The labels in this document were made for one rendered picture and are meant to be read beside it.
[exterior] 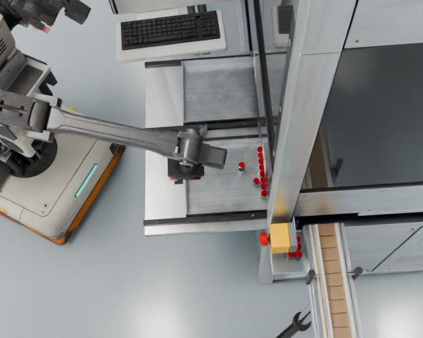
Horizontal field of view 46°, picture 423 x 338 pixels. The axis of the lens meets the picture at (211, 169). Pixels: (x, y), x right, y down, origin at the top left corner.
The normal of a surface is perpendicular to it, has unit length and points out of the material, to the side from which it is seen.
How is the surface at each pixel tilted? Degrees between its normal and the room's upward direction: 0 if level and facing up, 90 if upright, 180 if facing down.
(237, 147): 0
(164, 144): 21
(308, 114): 90
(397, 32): 90
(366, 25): 90
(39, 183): 0
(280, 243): 0
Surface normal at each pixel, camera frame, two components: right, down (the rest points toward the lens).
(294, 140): 0.05, 0.91
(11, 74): 0.89, 0.39
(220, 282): -0.05, -0.40
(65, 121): 0.07, -0.08
